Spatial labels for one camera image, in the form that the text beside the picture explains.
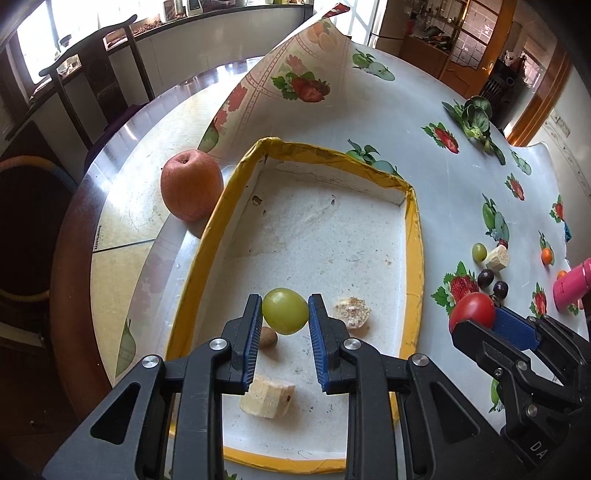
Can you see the crumbly biscuit piece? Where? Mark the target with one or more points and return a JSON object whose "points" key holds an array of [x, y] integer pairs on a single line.
{"points": [[352, 311]]}

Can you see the banana piece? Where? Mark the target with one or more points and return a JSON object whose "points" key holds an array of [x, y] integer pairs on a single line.
{"points": [[497, 257], [268, 397]]}

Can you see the small brown round fruit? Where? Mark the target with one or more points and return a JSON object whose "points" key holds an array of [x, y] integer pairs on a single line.
{"points": [[270, 340]]}

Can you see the white refrigerator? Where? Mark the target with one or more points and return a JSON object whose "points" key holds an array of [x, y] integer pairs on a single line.
{"points": [[369, 23]]}

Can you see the wooden shelf cabinet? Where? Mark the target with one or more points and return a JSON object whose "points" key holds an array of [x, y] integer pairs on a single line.
{"points": [[420, 50]]}

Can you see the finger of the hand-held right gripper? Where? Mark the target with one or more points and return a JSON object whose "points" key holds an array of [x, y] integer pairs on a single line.
{"points": [[480, 344], [515, 325]]}

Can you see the wooden door with glass panes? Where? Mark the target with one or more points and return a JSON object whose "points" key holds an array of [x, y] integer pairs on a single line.
{"points": [[455, 69]]}

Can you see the pink thermos bottle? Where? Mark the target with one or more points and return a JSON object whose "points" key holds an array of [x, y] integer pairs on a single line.
{"points": [[572, 287]]}

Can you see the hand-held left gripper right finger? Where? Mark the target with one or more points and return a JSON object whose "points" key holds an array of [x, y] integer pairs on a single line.
{"points": [[318, 341]]}

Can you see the green grape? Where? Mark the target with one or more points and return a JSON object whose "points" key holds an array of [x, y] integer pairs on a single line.
{"points": [[479, 252], [285, 310]]}

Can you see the blue tissue box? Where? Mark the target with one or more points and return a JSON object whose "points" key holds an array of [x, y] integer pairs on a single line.
{"points": [[567, 230]]}

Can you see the small orange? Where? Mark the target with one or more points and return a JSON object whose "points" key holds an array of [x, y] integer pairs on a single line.
{"points": [[547, 255]]}

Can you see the dark slatted chair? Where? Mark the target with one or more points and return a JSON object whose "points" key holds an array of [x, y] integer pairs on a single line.
{"points": [[496, 90]]}

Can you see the red apple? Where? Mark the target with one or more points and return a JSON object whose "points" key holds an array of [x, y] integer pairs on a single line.
{"points": [[191, 184]]}

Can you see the green leafy vegetable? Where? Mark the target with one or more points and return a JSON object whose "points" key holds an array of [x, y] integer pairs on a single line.
{"points": [[475, 120]]}

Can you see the dark wooden chair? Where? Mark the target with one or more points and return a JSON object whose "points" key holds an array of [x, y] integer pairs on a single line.
{"points": [[104, 78]]}

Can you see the strawberry apple print tablecloth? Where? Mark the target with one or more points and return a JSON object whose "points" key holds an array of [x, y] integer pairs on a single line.
{"points": [[415, 115]]}

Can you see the dark purple grape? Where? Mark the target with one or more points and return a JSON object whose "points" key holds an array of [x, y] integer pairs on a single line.
{"points": [[501, 289], [485, 277]]}

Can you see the yellow cardboard tray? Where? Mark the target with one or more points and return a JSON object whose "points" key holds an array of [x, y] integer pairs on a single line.
{"points": [[323, 240]]}

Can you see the wall switch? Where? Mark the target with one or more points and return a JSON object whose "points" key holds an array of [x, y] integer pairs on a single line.
{"points": [[561, 125]]}

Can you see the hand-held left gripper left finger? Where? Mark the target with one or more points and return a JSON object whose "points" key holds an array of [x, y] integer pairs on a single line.
{"points": [[249, 341]]}

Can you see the wooden door frame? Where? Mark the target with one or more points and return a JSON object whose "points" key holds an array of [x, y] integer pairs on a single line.
{"points": [[535, 110]]}

